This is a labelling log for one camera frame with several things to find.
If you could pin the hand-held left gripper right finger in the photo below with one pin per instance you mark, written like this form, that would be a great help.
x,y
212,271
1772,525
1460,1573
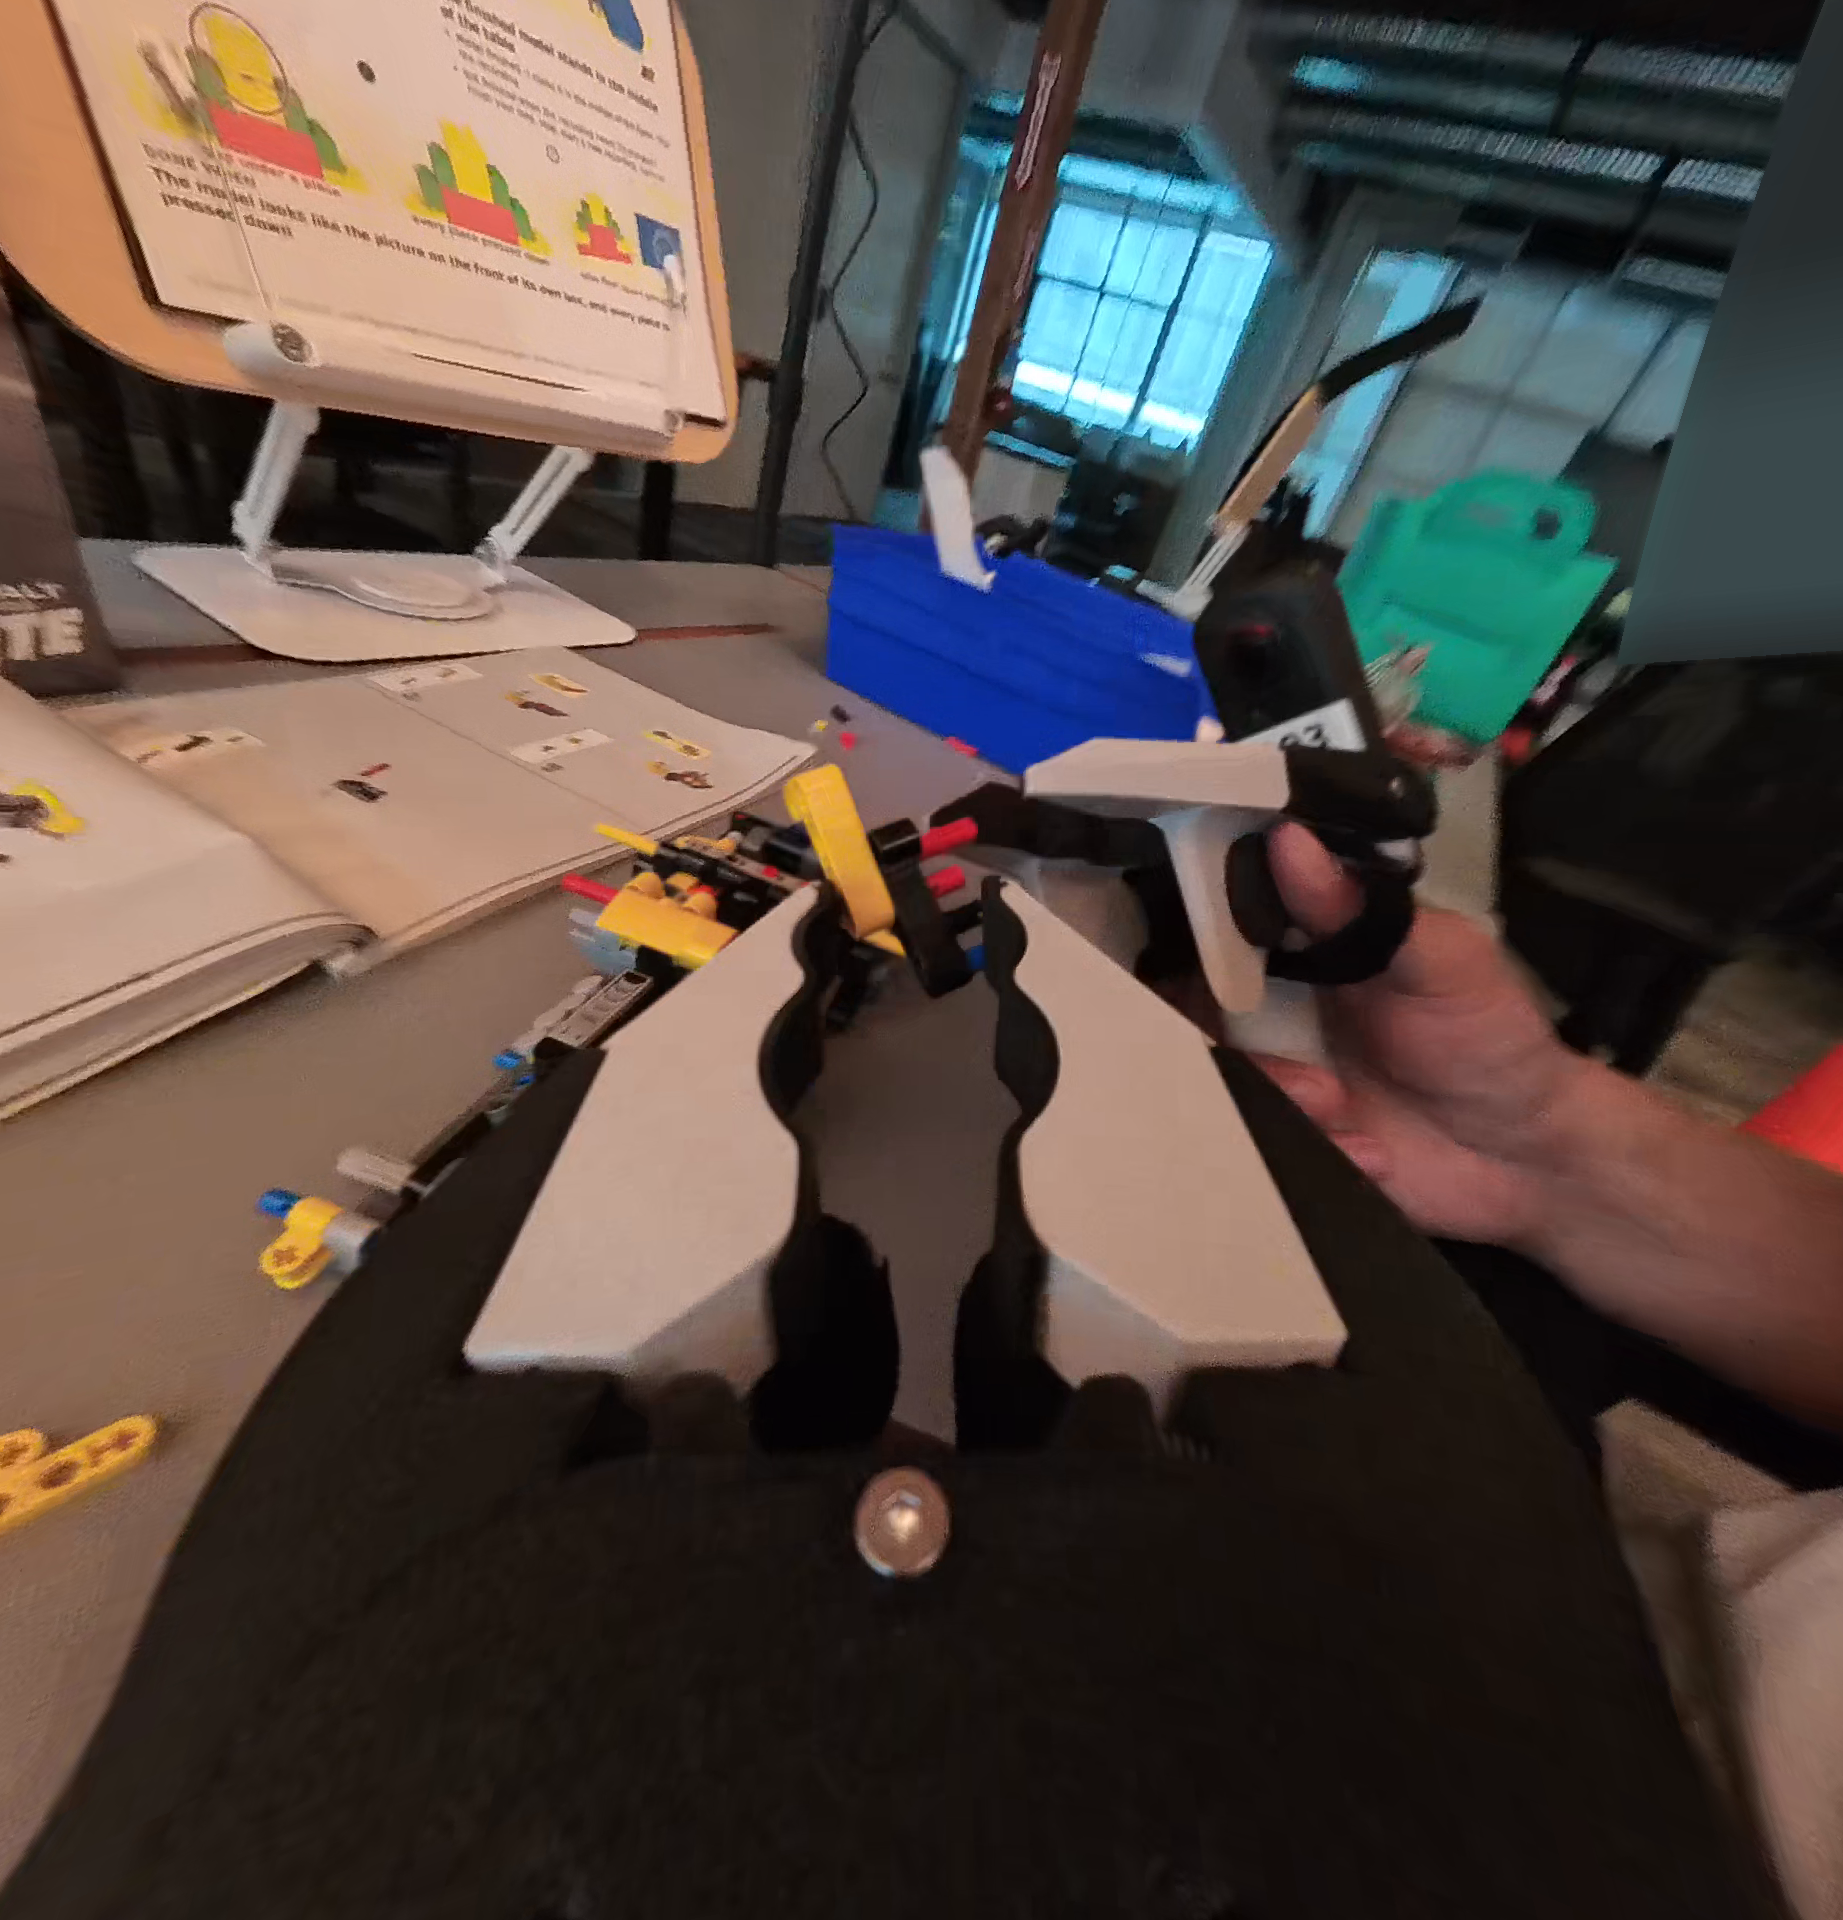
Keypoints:
x,y
1161,1200

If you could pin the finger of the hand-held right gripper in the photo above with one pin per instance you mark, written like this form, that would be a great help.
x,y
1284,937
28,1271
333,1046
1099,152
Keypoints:
x,y
1102,901
1161,771

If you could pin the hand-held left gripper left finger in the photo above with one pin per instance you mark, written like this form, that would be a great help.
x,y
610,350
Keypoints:
x,y
653,1200

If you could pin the lego car model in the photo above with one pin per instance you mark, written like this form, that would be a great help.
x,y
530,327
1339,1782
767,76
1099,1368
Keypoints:
x,y
665,907

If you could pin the person's right forearm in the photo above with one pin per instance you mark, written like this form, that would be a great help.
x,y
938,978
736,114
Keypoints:
x,y
1730,1260

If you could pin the scattered small lego pieces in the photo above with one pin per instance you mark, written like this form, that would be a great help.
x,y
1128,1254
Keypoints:
x,y
846,738

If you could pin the lego instruction booklet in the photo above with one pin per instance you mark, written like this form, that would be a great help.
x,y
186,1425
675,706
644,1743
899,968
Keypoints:
x,y
186,901

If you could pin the loose yellow lego beams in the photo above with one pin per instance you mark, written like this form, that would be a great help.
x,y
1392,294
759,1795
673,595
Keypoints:
x,y
53,1470

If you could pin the lego set box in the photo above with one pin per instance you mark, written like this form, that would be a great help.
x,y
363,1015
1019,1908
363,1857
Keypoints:
x,y
20,495

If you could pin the person's right hand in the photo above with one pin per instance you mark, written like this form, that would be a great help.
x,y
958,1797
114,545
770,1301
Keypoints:
x,y
1446,1081

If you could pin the blue plastic bin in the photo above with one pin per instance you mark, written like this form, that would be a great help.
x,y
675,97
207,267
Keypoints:
x,y
1013,661

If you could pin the desk lamp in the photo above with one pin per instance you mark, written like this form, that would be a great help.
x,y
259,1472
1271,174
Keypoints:
x,y
1282,450

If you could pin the teal container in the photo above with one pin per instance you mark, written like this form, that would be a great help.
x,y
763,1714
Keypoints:
x,y
1478,601

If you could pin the white paper slip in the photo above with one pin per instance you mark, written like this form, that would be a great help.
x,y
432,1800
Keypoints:
x,y
953,525

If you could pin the orange traffic cone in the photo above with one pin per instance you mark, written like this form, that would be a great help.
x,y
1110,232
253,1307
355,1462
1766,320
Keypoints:
x,y
1822,1110

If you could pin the printed instruction sheet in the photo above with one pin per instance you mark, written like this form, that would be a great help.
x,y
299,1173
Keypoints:
x,y
412,255

